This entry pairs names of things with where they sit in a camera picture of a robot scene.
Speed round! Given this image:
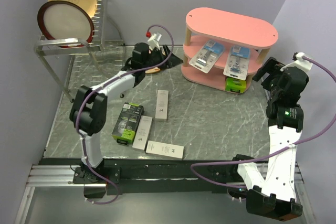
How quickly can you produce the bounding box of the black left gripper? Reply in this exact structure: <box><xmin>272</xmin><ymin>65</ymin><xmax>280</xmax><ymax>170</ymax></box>
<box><xmin>143</xmin><ymin>45</ymin><xmax>184</xmax><ymax>71</ymax></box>

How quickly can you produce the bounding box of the blue razor blister pack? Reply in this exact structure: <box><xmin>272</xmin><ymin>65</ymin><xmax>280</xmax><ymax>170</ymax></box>
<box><xmin>223</xmin><ymin>45</ymin><xmax>250</xmax><ymax>80</ymax></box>
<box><xmin>188</xmin><ymin>40</ymin><xmax>225</xmax><ymax>73</ymax></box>

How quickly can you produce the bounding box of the white razor box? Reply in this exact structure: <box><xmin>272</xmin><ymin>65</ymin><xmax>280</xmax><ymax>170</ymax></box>
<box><xmin>145</xmin><ymin>141</ymin><xmax>184</xmax><ymax>159</ymax></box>
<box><xmin>155</xmin><ymin>90</ymin><xmax>169</xmax><ymax>121</ymax></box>

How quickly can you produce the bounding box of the black green razor box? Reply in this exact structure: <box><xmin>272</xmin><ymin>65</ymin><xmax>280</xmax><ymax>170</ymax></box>
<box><xmin>225</xmin><ymin>77</ymin><xmax>246</xmax><ymax>93</ymax></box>
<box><xmin>112</xmin><ymin>102</ymin><xmax>144</xmax><ymax>145</ymax></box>

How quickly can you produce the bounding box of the pink three-tier shelf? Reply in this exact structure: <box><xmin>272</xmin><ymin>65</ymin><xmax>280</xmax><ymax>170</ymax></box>
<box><xmin>181</xmin><ymin>7</ymin><xmax>278</xmax><ymax>92</ymax></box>

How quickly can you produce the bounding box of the white razor box slanted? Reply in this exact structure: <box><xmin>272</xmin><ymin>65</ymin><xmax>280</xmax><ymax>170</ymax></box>
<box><xmin>132</xmin><ymin>115</ymin><xmax>153</xmax><ymax>151</ymax></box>

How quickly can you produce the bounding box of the white razor box bottom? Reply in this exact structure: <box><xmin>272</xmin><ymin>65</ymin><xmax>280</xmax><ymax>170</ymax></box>
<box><xmin>145</xmin><ymin>141</ymin><xmax>184</xmax><ymax>159</ymax></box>

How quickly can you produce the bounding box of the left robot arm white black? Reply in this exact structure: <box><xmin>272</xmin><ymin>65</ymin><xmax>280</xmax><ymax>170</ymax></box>
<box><xmin>69</xmin><ymin>42</ymin><xmax>183</xmax><ymax>183</ymax></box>

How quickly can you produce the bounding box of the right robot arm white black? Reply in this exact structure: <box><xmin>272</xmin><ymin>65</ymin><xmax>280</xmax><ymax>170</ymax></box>
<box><xmin>229</xmin><ymin>56</ymin><xmax>312</xmax><ymax>221</ymax></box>

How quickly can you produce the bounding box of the floral wooden plate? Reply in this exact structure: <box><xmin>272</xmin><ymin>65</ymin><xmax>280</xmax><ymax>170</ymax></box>
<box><xmin>145</xmin><ymin>67</ymin><xmax>161</xmax><ymax>74</ymax></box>

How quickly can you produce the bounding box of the metal dish rack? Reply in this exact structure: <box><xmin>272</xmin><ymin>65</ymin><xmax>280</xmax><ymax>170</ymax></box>
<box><xmin>34</xmin><ymin>0</ymin><xmax>125</xmax><ymax>102</ymax></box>

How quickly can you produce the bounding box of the brown rimmed white plate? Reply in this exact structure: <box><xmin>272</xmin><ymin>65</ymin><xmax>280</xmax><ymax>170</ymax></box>
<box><xmin>37</xmin><ymin>1</ymin><xmax>95</xmax><ymax>43</ymax></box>

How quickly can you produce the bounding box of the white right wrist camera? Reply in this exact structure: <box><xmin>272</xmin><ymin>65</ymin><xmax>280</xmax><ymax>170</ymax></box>
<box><xmin>292</xmin><ymin>52</ymin><xmax>313</xmax><ymax>73</ymax></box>

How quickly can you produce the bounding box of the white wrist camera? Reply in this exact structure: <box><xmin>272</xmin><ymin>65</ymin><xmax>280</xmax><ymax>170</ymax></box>
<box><xmin>147</xmin><ymin>33</ymin><xmax>162</xmax><ymax>50</ymax></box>
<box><xmin>292</xmin><ymin>52</ymin><xmax>313</xmax><ymax>73</ymax></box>

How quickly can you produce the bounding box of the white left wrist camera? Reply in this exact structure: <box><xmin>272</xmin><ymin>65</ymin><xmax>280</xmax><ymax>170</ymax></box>
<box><xmin>147</xmin><ymin>33</ymin><xmax>162</xmax><ymax>50</ymax></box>

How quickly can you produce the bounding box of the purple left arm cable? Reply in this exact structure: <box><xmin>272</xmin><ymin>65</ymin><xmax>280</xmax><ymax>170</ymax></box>
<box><xmin>75</xmin><ymin>25</ymin><xmax>174</xmax><ymax>206</ymax></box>

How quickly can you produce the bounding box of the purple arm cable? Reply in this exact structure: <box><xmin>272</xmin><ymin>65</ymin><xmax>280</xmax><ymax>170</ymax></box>
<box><xmin>190</xmin><ymin>55</ymin><xmax>336</xmax><ymax>190</ymax></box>
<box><xmin>75</xmin><ymin>25</ymin><xmax>174</xmax><ymax>206</ymax></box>

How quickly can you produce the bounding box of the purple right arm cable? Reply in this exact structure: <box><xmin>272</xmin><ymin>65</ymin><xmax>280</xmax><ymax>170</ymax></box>
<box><xmin>190</xmin><ymin>55</ymin><xmax>336</xmax><ymax>190</ymax></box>

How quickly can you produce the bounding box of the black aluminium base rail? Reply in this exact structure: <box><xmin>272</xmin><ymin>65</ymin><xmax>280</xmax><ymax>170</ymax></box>
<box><xmin>27</xmin><ymin>158</ymin><xmax>229</xmax><ymax>199</ymax></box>

